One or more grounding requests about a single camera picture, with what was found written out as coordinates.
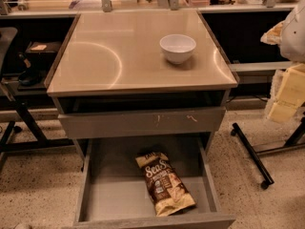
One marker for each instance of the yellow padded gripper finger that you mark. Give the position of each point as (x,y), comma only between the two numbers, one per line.
(287,93)

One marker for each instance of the brown sea salt chip bag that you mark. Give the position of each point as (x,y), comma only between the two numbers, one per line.
(167,191)

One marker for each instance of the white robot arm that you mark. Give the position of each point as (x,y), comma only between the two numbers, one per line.
(289,36)

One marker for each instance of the closed grey top drawer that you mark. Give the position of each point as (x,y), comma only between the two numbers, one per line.
(133,123)

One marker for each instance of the grey drawer cabinet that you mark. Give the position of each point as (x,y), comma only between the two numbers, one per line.
(112,62)

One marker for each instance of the open grey middle drawer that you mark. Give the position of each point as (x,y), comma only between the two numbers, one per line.
(114,193)

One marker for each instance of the black wheeled stand base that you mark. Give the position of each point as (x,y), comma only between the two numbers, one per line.
(293,142)

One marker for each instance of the white ceramic bowl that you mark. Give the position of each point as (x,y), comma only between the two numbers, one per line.
(177,48)

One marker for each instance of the dark box on shelf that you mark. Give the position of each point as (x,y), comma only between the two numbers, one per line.
(42,52)

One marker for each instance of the black chair left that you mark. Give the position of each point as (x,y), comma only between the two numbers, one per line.
(6,38)

